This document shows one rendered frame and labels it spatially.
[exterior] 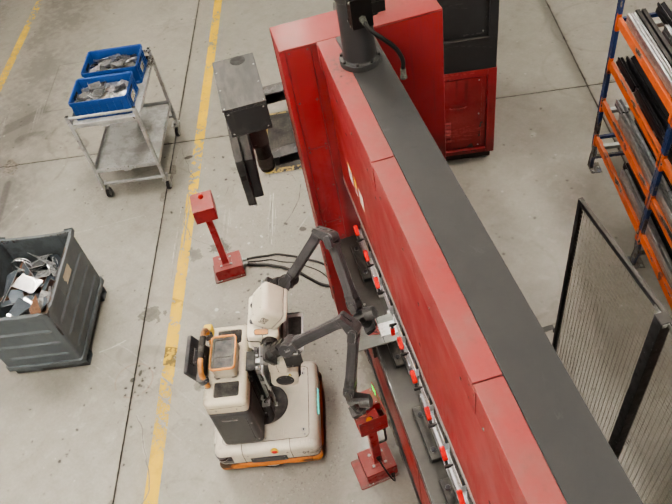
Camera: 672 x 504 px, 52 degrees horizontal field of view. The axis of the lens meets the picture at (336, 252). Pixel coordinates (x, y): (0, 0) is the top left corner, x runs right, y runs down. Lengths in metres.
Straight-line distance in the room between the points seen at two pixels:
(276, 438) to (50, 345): 1.84
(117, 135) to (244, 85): 3.01
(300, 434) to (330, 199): 1.45
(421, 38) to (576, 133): 3.06
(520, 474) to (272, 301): 1.92
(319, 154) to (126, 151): 2.99
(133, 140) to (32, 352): 2.27
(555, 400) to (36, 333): 3.86
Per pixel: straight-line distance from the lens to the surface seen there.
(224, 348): 4.04
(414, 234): 2.47
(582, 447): 2.05
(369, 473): 4.38
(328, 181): 4.07
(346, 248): 4.37
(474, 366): 2.14
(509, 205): 5.79
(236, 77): 4.05
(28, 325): 5.14
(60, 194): 7.01
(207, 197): 5.08
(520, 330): 2.22
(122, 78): 6.34
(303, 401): 4.47
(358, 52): 3.22
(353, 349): 3.39
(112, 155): 6.61
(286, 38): 3.60
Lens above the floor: 4.13
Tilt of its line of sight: 48 degrees down
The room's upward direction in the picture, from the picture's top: 12 degrees counter-clockwise
